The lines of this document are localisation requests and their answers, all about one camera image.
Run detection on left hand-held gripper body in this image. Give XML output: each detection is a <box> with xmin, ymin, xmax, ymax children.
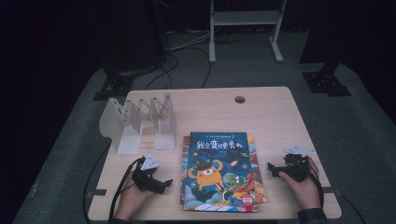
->
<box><xmin>131</xmin><ymin>153</ymin><xmax>166</xmax><ymax>192</ymax></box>

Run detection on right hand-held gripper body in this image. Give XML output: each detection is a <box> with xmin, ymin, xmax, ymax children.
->
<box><xmin>277</xmin><ymin>144</ymin><xmax>318</xmax><ymax>184</ymax></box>

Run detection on light blue animals picture book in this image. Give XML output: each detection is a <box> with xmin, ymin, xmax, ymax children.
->
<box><xmin>179</xmin><ymin>133</ymin><xmax>268</xmax><ymax>205</ymax></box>

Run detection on dark blue monster picture book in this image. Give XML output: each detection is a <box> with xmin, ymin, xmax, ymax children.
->
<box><xmin>183</xmin><ymin>131</ymin><xmax>259</xmax><ymax>214</ymax></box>

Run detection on person's left hand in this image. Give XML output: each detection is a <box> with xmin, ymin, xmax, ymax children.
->
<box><xmin>115</xmin><ymin>170</ymin><xmax>157</xmax><ymax>222</ymax></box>

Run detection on person's right hand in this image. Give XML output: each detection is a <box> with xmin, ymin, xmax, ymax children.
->
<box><xmin>278</xmin><ymin>156</ymin><xmax>322</xmax><ymax>211</ymax></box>

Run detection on grey tape strip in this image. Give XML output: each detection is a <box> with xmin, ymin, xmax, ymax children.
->
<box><xmin>85</xmin><ymin>188</ymin><xmax>107</xmax><ymax>200</ymax></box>
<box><xmin>320</xmin><ymin>186</ymin><xmax>344</xmax><ymax>196</ymax></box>

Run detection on black stand with angled feet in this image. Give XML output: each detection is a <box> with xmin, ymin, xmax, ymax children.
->
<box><xmin>92</xmin><ymin>0</ymin><xmax>164</xmax><ymax>102</ymax></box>

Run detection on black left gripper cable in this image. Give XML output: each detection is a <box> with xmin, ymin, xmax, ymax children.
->
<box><xmin>107</xmin><ymin>156</ymin><xmax>147</xmax><ymax>224</ymax></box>

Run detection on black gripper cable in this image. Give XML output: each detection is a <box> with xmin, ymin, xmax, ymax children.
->
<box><xmin>107</xmin><ymin>156</ymin><xmax>147</xmax><ymax>224</ymax></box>
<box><xmin>292</xmin><ymin>158</ymin><xmax>325</xmax><ymax>209</ymax></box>

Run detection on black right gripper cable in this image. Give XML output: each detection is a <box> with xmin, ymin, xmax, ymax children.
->
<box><xmin>292</xmin><ymin>158</ymin><xmax>325</xmax><ymax>209</ymax></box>

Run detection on black cable beside table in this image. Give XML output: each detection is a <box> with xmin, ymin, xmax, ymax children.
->
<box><xmin>337</xmin><ymin>191</ymin><xmax>369</xmax><ymax>224</ymax></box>
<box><xmin>81</xmin><ymin>142</ymin><xmax>112</xmax><ymax>224</ymax></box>

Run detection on black stand with base plate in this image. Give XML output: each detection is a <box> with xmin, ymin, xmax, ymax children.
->
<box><xmin>299</xmin><ymin>0</ymin><xmax>353</xmax><ymax>97</ymax></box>

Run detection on black floor cable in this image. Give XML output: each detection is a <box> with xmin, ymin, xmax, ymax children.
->
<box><xmin>144</xmin><ymin>46</ymin><xmax>180</xmax><ymax>91</ymax></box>
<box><xmin>186</xmin><ymin>46</ymin><xmax>213</xmax><ymax>90</ymax></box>

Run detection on white floor cables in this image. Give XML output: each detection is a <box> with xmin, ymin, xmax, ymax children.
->
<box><xmin>166</xmin><ymin>28</ymin><xmax>217</xmax><ymax>52</ymax></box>

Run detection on white metal stand frame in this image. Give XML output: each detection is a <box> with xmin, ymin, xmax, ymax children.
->
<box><xmin>208</xmin><ymin>0</ymin><xmax>288</xmax><ymax>64</ymax></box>

